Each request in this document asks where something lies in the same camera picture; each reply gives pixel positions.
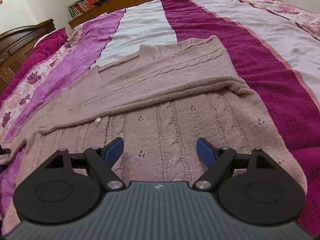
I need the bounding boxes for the striped purple floral bedspread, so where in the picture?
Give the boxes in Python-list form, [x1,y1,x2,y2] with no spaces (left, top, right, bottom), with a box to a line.
[1,0,319,234]

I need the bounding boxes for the stack of books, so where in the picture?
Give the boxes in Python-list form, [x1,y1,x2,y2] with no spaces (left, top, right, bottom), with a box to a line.
[68,0,89,18]

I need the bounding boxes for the pink knit cardigan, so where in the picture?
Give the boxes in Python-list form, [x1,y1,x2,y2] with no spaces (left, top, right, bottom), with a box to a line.
[5,36,311,239]

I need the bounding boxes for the magenta velvet pillow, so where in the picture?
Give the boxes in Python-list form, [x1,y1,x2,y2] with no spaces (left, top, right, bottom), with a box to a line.
[1,28,68,104]

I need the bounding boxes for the dark wooden headboard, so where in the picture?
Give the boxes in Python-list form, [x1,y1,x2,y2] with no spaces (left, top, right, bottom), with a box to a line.
[0,19,55,92]

